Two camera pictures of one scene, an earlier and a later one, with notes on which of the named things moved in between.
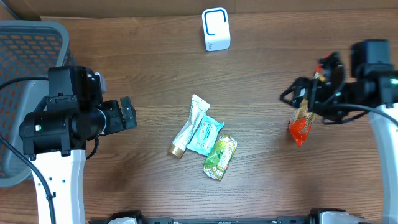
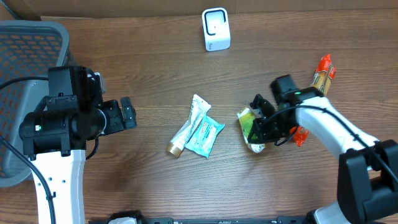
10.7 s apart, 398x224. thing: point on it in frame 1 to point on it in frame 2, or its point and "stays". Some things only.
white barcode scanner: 216,28 stays
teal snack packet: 204,139 stays
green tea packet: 217,160 to 247,117
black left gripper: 126,112 stays
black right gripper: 302,94 to 265,121
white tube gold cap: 198,108 stays
